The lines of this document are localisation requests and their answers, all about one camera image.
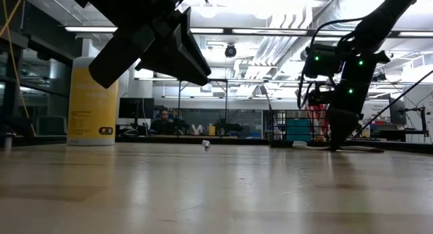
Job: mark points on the white V-shaped object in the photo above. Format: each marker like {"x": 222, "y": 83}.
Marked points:
{"x": 197, "y": 132}

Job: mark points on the long ceiling light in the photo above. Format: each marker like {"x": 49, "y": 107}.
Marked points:
{"x": 270, "y": 31}
{"x": 206, "y": 30}
{"x": 333, "y": 33}
{"x": 89, "y": 29}
{"x": 416, "y": 34}

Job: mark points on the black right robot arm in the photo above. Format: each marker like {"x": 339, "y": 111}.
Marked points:
{"x": 379, "y": 21}

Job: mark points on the black background robot arm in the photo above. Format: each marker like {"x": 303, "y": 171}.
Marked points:
{"x": 228, "y": 126}
{"x": 182, "y": 126}

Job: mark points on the black ceiling spotlight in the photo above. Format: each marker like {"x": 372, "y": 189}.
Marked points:
{"x": 379, "y": 77}

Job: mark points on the person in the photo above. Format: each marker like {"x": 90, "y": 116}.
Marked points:
{"x": 164, "y": 120}

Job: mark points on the monitor on black arm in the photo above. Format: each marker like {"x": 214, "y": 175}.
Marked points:
{"x": 397, "y": 112}

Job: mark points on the black background frame stand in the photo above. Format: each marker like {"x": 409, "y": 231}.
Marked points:
{"x": 203, "y": 80}

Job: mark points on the black ceiling dome camera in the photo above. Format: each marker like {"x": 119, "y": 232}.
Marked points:
{"x": 230, "y": 51}

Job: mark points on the small blue mouthwash bottle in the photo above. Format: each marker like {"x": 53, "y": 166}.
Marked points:
{"x": 292, "y": 129}
{"x": 304, "y": 129}

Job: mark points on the black computer monitor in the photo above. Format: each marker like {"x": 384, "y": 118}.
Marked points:
{"x": 135, "y": 108}

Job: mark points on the small yellow container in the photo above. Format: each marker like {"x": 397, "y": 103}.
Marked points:
{"x": 211, "y": 130}

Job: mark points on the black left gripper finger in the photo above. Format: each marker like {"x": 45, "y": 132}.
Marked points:
{"x": 196, "y": 41}
{"x": 179, "y": 61}

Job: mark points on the yellow canister white lid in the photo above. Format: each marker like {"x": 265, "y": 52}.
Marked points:
{"x": 91, "y": 119}

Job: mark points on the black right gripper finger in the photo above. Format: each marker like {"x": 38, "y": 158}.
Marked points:
{"x": 341, "y": 129}

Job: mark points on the white grey toothbrush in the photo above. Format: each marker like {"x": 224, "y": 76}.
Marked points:
{"x": 206, "y": 145}

